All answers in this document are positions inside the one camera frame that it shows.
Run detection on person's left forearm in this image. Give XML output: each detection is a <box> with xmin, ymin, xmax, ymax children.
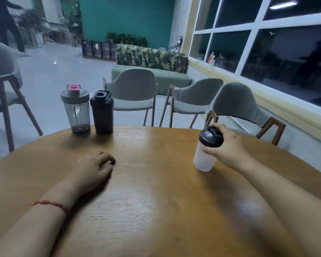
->
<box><xmin>0</xmin><ymin>181</ymin><xmax>82</xmax><ymax>257</ymax></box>

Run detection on person's right forearm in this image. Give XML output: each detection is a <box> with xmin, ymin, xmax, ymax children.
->
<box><xmin>240</xmin><ymin>160</ymin><xmax>321</xmax><ymax>257</ymax></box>

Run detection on grey chair wooden legs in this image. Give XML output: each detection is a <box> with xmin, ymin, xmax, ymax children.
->
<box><xmin>102</xmin><ymin>68</ymin><xmax>159</xmax><ymax>128</ymax></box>
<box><xmin>159</xmin><ymin>78</ymin><xmax>224</xmax><ymax>129</ymax></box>
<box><xmin>204</xmin><ymin>82</ymin><xmax>287</xmax><ymax>146</ymax></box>
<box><xmin>0</xmin><ymin>41</ymin><xmax>43</xmax><ymax>153</ymax></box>

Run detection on person's right hand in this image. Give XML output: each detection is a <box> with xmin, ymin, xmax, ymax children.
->
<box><xmin>202</xmin><ymin>124</ymin><xmax>251</xmax><ymax>172</ymax></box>

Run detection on tall green leafy plant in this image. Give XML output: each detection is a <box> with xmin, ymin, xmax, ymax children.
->
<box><xmin>66</xmin><ymin>1</ymin><xmax>82</xmax><ymax>46</ymax></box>

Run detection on low dark wooden shelf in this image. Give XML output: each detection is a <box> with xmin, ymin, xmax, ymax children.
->
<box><xmin>81</xmin><ymin>39</ymin><xmax>117</xmax><ymax>61</ymax></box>

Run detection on row of green potted plants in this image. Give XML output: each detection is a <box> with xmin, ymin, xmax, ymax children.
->
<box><xmin>106</xmin><ymin>32</ymin><xmax>148</xmax><ymax>47</ymax></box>

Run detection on white shaker bottle black lid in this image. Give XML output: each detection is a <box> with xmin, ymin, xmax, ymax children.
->
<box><xmin>193</xmin><ymin>126</ymin><xmax>225</xmax><ymax>172</ymax></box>

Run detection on clear grey shaker pink cap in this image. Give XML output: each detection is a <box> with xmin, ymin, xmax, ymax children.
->
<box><xmin>60</xmin><ymin>84</ymin><xmax>91</xmax><ymax>136</ymax></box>

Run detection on red string bracelet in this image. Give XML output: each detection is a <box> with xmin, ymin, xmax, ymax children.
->
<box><xmin>33</xmin><ymin>201</ymin><xmax>70</xmax><ymax>214</ymax></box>

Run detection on potted plant on metal stand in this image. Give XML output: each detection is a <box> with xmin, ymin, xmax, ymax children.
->
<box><xmin>18</xmin><ymin>9</ymin><xmax>46</xmax><ymax>49</ymax></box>

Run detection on person's left hand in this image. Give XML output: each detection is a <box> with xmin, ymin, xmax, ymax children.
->
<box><xmin>67</xmin><ymin>152</ymin><xmax>116</xmax><ymax>197</ymax></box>

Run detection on green sofa leaf-print cushions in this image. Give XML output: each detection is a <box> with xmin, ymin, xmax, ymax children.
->
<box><xmin>111</xmin><ymin>43</ymin><xmax>193</xmax><ymax>89</ymax></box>

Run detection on white framed window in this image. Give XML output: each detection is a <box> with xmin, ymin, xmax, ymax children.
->
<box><xmin>188</xmin><ymin>0</ymin><xmax>321</xmax><ymax>111</ymax></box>

